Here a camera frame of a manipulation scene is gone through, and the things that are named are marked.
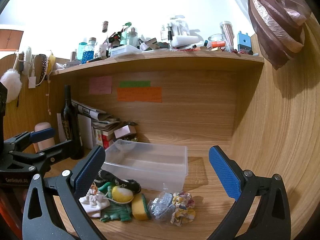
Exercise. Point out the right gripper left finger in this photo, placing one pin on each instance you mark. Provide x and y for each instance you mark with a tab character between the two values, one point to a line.
41	219

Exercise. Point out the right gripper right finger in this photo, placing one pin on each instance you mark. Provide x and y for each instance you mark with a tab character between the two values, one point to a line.
272	217

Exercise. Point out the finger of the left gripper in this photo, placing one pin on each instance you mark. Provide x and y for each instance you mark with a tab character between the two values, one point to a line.
23	140
42	161

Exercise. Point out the green striped sock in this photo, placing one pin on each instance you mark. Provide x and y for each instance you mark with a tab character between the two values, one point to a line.
114	211

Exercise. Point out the yellow white felt ball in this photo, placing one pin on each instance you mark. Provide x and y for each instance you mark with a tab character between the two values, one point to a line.
121	194

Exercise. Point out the floral fabric scrunchie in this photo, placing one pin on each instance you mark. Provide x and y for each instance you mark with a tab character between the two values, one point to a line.
184	212

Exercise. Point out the yellow green sponge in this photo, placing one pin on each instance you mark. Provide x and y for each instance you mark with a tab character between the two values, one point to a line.
140	208

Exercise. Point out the pink cylindrical cup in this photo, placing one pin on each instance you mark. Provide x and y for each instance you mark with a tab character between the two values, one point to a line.
45	141

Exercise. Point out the dark wine bottle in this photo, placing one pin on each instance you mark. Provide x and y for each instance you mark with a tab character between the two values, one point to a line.
70	123

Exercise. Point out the white cloth scrunchie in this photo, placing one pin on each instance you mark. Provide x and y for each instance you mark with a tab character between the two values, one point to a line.
94	202

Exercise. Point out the stack of books and papers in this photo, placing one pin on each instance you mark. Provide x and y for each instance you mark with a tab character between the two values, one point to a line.
92	122

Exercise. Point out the white fluffy pompom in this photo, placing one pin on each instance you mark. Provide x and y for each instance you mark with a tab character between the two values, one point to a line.
11	80

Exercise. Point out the small white cardboard box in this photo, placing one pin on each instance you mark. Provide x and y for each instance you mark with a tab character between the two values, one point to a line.
124	131

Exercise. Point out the bowl of marbles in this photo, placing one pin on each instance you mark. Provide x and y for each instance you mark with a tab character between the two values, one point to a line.
127	139

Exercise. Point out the pink sticky note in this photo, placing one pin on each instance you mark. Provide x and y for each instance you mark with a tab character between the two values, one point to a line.
100	85

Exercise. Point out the blue glass jar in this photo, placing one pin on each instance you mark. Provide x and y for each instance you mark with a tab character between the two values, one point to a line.
88	53

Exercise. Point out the clear plastic storage bin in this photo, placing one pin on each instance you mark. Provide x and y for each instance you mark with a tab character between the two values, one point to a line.
154	166

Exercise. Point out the orange sticky note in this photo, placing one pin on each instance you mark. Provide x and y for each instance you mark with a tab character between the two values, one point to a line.
141	94

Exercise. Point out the green sticky note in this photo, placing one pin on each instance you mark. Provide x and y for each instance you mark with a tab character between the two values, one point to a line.
134	84

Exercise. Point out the clear shelf tray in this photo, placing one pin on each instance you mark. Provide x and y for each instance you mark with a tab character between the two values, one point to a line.
124	50

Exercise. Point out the wooden shelf board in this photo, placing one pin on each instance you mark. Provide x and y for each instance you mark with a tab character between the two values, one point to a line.
166	61

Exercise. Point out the blue plastic block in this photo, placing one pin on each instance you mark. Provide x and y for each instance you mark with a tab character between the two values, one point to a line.
244	42

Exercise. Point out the orange tube on shelf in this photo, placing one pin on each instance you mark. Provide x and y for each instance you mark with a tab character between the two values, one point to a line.
218	44

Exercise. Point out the glass jar with pink contents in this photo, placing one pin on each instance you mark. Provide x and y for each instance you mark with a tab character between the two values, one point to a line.
227	30

